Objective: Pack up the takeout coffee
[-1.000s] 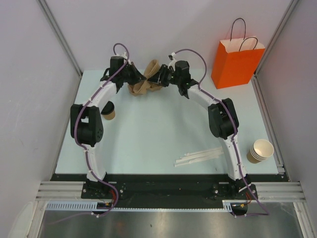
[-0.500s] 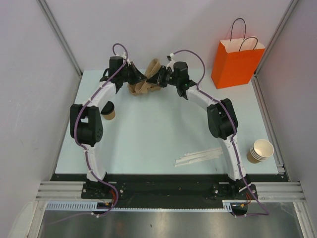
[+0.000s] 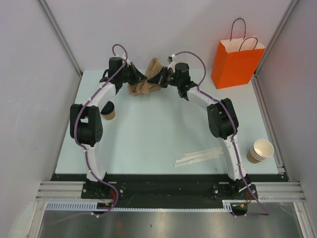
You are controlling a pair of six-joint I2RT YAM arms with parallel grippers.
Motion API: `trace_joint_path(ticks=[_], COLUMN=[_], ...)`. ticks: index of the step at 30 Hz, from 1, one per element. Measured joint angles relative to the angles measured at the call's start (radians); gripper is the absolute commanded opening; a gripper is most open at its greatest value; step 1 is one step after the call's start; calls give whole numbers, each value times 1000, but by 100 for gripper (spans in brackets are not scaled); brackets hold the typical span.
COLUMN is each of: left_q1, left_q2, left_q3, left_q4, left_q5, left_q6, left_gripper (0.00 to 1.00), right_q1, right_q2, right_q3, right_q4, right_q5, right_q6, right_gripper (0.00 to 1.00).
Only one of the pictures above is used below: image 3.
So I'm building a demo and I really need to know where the stack of paper cups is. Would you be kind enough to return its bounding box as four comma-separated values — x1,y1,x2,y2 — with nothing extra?
247,139,274,164

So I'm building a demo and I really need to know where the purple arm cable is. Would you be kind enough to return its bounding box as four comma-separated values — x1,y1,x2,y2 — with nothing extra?
173,51,270,216
73,44,131,219

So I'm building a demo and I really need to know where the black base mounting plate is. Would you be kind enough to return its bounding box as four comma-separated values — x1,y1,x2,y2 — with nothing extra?
50,174,289,209

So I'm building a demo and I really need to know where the white slotted cable duct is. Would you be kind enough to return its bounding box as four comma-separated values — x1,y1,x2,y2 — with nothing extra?
46,201,232,212

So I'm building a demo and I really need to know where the brown pulp cup carrier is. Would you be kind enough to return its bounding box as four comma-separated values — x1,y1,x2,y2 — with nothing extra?
128,58,163,96

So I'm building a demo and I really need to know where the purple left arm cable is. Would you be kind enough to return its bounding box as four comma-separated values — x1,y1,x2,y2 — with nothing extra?
73,44,131,219

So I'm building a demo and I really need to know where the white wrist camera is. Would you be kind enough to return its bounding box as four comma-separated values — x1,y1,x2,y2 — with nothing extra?
167,54,176,69
121,53,131,65

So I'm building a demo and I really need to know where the orange paper bag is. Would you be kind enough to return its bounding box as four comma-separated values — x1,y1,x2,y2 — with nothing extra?
211,32,265,89

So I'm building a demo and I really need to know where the black plastic cup lid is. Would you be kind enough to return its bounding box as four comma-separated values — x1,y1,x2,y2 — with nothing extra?
101,101,114,116

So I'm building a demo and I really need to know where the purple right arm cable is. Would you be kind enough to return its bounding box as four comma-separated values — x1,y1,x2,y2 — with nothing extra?
173,51,270,216

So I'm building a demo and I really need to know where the aluminium frame rail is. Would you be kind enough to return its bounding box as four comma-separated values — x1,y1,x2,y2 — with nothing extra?
254,182,306,202

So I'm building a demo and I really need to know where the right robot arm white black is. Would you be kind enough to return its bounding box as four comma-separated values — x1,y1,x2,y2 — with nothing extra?
149,62,254,199

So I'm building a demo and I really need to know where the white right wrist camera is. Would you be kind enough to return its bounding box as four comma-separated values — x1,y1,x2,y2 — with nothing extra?
167,54,176,69

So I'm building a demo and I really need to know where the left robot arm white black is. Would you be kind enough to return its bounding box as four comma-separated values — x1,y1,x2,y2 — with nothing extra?
70,55,147,198

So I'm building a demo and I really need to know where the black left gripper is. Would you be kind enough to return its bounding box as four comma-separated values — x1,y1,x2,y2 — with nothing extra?
118,62,147,86

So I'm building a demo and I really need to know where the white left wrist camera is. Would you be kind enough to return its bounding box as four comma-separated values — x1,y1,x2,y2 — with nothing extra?
121,53,131,65

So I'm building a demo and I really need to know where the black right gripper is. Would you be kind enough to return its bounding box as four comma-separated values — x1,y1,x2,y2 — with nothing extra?
148,66,181,89

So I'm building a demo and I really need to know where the brown paper coffee cup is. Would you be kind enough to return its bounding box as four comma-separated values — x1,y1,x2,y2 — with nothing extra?
102,109,115,120

